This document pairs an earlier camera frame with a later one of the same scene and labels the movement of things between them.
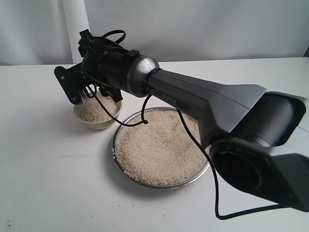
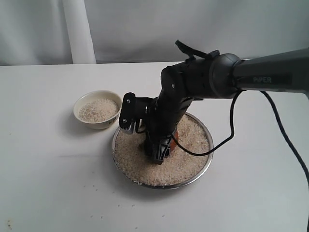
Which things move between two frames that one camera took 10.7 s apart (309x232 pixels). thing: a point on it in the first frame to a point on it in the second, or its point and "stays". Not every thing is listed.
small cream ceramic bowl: [91, 113] stays
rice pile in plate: [163, 152] stays
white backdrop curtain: [36, 32] stays
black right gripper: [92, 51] to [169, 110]
